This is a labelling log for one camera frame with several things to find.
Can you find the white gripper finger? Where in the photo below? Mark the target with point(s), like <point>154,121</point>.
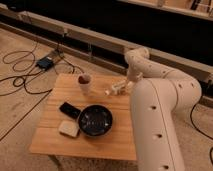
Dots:
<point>120,91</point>
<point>120,84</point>

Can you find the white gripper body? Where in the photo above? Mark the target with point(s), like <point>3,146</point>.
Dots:
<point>128,84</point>

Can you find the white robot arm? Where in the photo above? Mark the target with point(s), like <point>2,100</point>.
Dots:
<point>158,91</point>

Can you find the black bowl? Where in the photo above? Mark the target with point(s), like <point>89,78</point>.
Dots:
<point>95,120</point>

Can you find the beige sponge block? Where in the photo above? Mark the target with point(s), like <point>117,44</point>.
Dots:
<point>69,128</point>

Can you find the blue power box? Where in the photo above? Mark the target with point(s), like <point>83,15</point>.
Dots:
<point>44,63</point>

